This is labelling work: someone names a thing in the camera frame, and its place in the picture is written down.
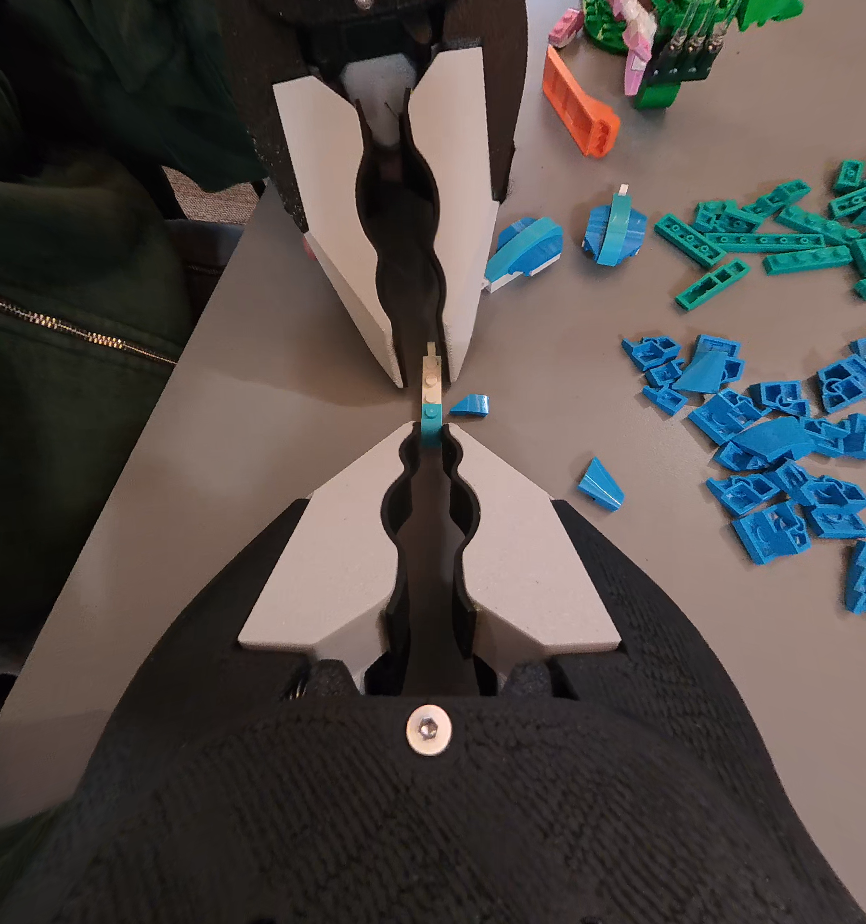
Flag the blue striped lego assembly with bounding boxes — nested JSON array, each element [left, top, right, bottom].
[[582, 184, 650, 268]]

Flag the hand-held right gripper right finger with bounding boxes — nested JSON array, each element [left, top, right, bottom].
[[439, 423, 623, 697]]

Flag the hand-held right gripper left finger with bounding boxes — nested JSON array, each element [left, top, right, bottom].
[[238, 419, 421, 695]]

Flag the pile of green lego plates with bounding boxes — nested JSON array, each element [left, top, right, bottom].
[[653, 141, 866, 311]]

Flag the person's dark trousers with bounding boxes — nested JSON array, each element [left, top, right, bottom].
[[166, 217, 249, 319]]

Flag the green and pink lego model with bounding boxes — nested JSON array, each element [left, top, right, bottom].
[[581, 0, 805, 111]]

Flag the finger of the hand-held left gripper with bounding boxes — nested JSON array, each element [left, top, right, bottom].
[[402, 47, 501, 385], [272, 72, 416, 391]]

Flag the pile of blue lego slopes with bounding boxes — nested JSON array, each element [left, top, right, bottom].
[[620, 332, 866, 616]]

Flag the person's left forearm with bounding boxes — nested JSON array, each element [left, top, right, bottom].
[[14, 0, 268, 192]]

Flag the person in green hoodie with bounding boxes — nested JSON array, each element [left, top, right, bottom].
[[0, 29, 195, 651]]

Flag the blue and white lego assembly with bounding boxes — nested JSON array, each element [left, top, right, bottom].
[[485, 217, 565, 293]]

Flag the orange brick separator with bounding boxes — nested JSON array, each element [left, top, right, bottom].
[[543, 47, 621, 157]]

